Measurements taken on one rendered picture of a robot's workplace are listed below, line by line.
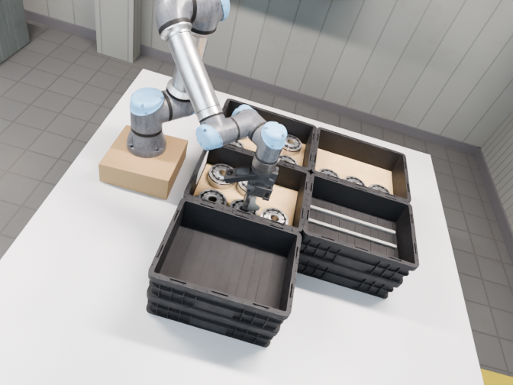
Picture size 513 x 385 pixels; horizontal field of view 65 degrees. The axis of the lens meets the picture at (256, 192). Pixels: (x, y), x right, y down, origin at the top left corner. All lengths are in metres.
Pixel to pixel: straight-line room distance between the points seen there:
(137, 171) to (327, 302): 0.83
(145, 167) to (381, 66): 2.41
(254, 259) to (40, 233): 0.71
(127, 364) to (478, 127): 3.42
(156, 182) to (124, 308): 0.47
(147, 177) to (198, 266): 0.43
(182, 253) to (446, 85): 2.86
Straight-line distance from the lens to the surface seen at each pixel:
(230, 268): 1.27
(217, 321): 1.25
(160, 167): 1.54
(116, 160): 1.57
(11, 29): 3.63
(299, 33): 3.38
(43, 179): 2.63
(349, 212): 1.58
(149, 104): 1.47
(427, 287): 1.72
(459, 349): 1.65
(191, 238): 1.31
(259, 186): 1.29
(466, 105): 3.82
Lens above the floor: 1.89
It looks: 45 degrees down
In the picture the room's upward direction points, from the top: 19 degrees clockwise
